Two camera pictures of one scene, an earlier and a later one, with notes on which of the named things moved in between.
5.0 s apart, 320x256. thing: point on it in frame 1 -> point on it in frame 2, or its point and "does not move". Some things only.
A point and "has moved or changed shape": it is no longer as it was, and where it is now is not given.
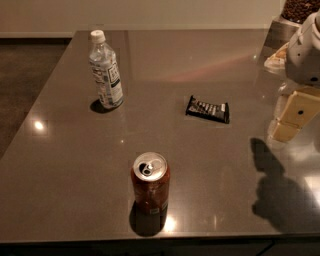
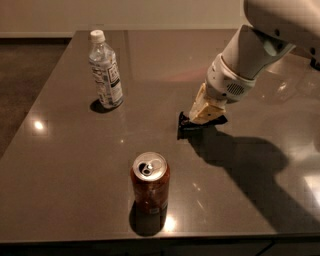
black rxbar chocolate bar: x=218 y=112 has moved or changed shape
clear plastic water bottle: x=106 y=71 does not move
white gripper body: x=304 y=58 -> x=224 y=84
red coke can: x=150 y=173 does not move
